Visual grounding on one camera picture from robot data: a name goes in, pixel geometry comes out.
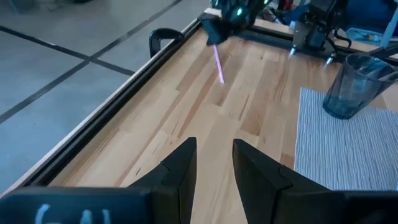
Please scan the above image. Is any black table clamp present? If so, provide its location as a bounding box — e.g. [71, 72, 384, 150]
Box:
[148, 27, 185, 58]

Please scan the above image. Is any blue transparent glass tumbler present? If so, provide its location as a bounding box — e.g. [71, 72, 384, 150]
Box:
[322, 52, 398, 120]

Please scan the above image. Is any grey striped woven placemat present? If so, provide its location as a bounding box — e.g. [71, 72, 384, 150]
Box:
[294, 86, 398, 191]

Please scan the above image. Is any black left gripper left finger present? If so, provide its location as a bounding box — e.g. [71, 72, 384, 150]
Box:
[129, 136, 198, 224]

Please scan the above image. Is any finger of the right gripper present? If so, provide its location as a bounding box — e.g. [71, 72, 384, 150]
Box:
[201, 17, 233, 46]

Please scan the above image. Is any blue background seat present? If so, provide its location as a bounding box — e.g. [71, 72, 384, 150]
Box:
[343, 0, 398, 47]

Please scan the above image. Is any pink plastic utensil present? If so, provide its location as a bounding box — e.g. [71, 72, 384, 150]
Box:
[212, 44, 225, 85]

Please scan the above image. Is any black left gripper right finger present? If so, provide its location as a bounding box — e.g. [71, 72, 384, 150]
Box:
[232, 138, 346, 224]

